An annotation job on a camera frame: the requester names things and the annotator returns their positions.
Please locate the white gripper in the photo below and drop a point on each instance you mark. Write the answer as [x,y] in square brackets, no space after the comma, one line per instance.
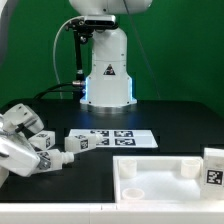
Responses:
[17,154]

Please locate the white square tabletop tray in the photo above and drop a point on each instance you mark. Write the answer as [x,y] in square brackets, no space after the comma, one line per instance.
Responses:
[166,179]

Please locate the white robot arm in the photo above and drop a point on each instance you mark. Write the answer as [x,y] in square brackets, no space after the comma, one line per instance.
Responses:
[108,87]

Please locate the white left barrier block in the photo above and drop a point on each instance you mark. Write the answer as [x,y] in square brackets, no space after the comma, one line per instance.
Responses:
[4,173]

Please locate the white front barrier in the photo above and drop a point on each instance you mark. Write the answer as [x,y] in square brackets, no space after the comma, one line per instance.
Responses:
[152,213]

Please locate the white marker sheet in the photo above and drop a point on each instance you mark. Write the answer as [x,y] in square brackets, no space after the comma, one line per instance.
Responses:
[121,138]

